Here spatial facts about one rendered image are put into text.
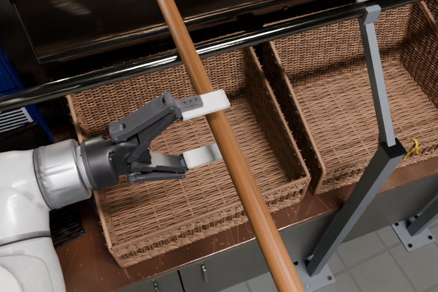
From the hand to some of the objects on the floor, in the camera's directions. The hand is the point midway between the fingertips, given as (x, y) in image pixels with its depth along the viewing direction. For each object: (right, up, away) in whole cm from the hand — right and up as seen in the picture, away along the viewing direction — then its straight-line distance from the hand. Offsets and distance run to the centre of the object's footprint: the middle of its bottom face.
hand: (219, 128), depth 63 cm
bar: (+27, -54, +108) cm, 123 cm away
